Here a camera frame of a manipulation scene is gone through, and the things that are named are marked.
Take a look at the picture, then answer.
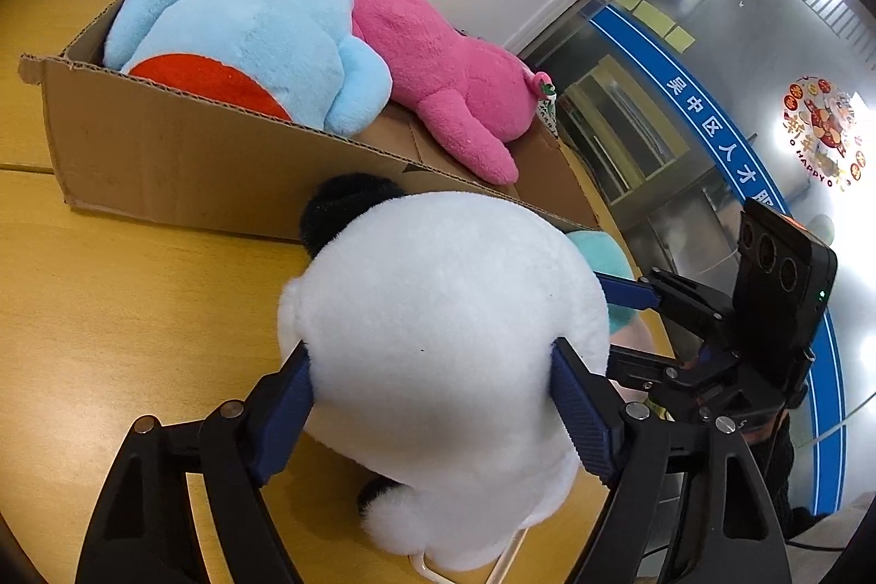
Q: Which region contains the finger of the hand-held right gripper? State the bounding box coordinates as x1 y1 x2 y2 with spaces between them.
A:
606 346 689 399
595 268 739 331

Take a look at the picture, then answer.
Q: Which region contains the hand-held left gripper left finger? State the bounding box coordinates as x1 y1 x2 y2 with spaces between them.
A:
74 344 316 584

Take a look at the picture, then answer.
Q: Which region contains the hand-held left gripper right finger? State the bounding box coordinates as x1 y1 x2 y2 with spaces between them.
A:
551 338 795 584

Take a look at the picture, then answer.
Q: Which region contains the pink and teal pig plush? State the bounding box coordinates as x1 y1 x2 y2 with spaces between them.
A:
568 229 661 403

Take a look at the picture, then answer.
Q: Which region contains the white panda plush toy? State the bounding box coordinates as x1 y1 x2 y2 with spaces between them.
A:
277 174 613 573

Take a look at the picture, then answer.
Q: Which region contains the brown cardboard box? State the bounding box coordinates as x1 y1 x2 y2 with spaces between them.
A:
18 0 603 246

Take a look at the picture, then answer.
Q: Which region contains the white plastic hanger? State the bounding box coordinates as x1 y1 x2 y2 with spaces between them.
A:
411 525 529 584

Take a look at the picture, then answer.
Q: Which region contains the red festive window sticker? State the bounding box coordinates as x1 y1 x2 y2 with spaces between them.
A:
780 73 875 193

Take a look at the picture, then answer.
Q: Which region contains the blue banner on glass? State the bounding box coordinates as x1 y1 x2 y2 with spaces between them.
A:
589 2 850 520

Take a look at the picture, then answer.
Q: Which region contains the hot pink plush toy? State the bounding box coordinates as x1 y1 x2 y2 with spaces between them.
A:
348 0 558 186

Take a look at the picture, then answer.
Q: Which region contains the light blue plush toy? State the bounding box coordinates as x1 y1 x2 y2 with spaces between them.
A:
102 0 393 139

